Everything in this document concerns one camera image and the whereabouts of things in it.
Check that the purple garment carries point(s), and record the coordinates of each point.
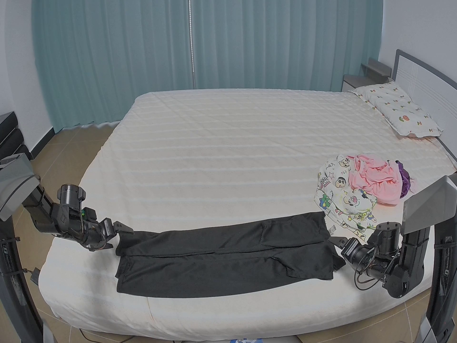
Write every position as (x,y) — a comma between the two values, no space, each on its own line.
(405,180)

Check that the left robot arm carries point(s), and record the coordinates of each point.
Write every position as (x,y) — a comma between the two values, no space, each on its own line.
(39,209)

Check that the white printed pyjama top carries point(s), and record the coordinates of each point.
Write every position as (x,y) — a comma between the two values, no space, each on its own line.
(339,191)

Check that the pink garment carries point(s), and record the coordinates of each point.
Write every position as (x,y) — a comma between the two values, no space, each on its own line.
(378,180)

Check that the black T-shirt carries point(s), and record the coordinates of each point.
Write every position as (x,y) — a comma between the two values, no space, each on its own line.
(221,259)

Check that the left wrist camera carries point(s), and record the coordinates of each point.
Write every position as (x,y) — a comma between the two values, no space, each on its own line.
(89,215)

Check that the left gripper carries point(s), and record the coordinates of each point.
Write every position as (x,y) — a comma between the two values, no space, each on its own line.
(107,232)

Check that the white printed pillow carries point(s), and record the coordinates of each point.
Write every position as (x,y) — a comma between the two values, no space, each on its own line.
(396,105)

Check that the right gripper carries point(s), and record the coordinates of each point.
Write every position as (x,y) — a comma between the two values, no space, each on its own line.
(353,251)

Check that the bed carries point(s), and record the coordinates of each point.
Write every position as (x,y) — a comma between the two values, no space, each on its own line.
(232,148)

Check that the black padded bench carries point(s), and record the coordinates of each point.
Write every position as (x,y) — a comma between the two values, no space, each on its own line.
(10,138)

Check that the grey bedside table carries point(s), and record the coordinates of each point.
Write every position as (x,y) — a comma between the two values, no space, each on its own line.
(353,80)

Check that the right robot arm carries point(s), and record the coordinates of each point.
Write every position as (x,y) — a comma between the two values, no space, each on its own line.
(417,234)

